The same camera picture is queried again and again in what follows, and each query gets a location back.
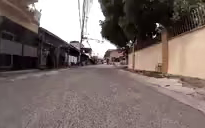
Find utility pole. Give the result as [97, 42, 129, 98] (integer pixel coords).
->
[78, 19, 85, 66]

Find beige wall with railing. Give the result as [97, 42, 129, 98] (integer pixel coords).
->
[127, 3, 205, 81]

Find large dark tree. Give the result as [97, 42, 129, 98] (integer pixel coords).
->
[98, 0, 205, 51]

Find overhead wires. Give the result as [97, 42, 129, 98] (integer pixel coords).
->
[77, 0, 106, 51]

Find building with beige balcony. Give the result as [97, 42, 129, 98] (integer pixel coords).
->
[0, 0, 43, 73]

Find row of dark shopfronts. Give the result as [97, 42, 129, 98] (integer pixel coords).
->
[38, 27, 99, 69]

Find grey asphalt road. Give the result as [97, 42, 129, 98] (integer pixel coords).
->
[0, 63, 205, 128]

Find pale concrete verge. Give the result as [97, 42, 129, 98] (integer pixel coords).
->
[118, 64, 205, 118]

